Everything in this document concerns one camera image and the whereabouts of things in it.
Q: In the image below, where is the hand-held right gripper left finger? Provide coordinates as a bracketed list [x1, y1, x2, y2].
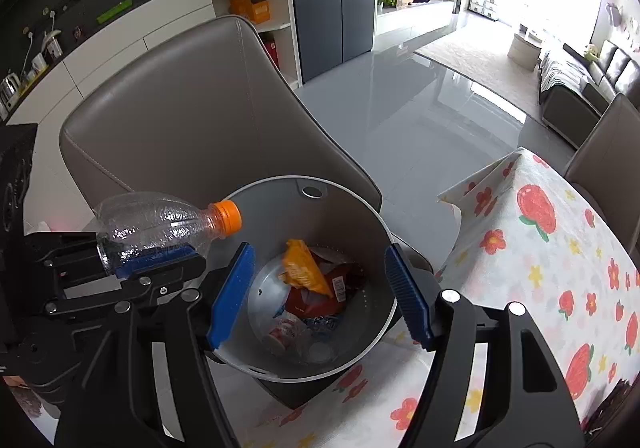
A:
[54, 242, 257, 448]

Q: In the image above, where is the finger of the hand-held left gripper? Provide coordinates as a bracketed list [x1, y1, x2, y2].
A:
[22, 231, 108, 296]
[45, 248, 207, 316]

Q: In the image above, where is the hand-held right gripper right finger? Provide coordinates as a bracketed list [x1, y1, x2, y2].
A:
[385, 244, 586, 448]

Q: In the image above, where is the clear bottle with orange cap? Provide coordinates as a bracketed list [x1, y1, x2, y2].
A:
[93, 191, 244, 277]

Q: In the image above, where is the red fruit print snack bag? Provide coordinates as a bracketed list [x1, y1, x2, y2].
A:
[284, 263, 369, 319]

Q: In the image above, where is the orange snack bag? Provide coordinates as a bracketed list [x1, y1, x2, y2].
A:
[278, 239, 335, 299]

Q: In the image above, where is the small blue packet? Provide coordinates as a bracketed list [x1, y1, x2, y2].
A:
[300, 313, 342, 334]

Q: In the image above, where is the grey trash bin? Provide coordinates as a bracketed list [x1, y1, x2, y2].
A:
[207, 174, 401, 383]

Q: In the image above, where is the bundle of dark sticks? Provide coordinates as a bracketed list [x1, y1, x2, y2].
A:
[584, 376, 639, 434]

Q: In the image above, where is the grey dining chair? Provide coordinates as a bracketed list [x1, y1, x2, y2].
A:
[562, 93, 640, 210]
[59, 15, 384, 410]

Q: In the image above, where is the strawberry flower print tablecloth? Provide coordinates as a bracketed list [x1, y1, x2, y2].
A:
[240, 147, 640, 448]

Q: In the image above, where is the red bag on shelf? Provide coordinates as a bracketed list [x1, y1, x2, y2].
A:
[262, 39, 281, 72]

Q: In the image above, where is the beige rug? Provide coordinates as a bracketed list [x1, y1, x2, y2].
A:
[414, 25, 547, 120]

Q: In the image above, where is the green flat box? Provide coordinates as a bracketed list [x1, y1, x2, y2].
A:
[95, 0, 134, 24]

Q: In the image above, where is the orange cardboard box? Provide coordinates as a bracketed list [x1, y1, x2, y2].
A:
[228, 0, 271, 26]

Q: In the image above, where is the dark leather sofa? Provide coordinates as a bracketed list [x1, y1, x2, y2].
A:
[537, 39, 640, 150]

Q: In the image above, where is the white round coffee table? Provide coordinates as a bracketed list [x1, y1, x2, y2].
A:
[507, 23, 546, 70]

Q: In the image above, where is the dark grey fridge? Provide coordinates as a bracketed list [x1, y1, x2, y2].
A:
[284, 0, 379, 84]

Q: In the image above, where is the pink wall decoration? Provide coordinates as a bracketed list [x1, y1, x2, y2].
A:
[604, 3, 640, 52]

